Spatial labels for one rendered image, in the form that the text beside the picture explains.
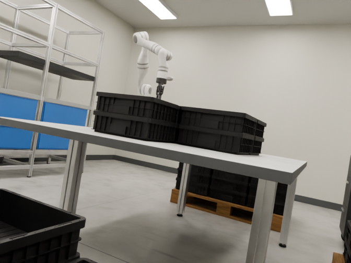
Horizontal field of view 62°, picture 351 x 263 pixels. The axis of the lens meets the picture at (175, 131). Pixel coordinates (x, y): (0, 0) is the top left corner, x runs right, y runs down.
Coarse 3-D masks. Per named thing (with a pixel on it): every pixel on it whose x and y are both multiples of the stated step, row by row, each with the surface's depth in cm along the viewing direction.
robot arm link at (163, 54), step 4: (160, 52) 204; (164, 52) 203; (160, 56) 204; (164, 56) 203; (160, 60) 205; (164, 60) 204; (160, 64) 205; (164, 64) 204; (160, 68) 205; (164, 68) 205
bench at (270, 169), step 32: (32, 128) 149; (64, 128) 149; (192, 160) 110; (224, 160) 105; (256, 160) 135; (288, 160) 196; (64, 192) 144; (256, 192) 104; (288, 192) 233; (256, 224) 104; (288, 224) 232; (256, 256) 103
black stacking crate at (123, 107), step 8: (104, 104) 166; (112, 104) 164; (120, 104) 161; (128, 104) 158; (136, 104) 156; (144, 104) 153; (152, 104) 152; (160, 104) 159; (112, 112) 162; (120, 112) 160; (128, 112) 157; (136, 112) 156; (144, 112) 153; (152, 112) 153; (160, 112) 160; (168, 112) 168; (160, 120) 163; (168, 120) 169
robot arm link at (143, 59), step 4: (140, 32) 222; (144, 32) 223; (144, 36) 222; (148, 40) 226; (144, 48) 229; (144, 52) 230; (140, 56) 231; (144, 56) 230; (140, 60) 231; (144, 60) 230; (140, 64) 232; (144, 64) 232
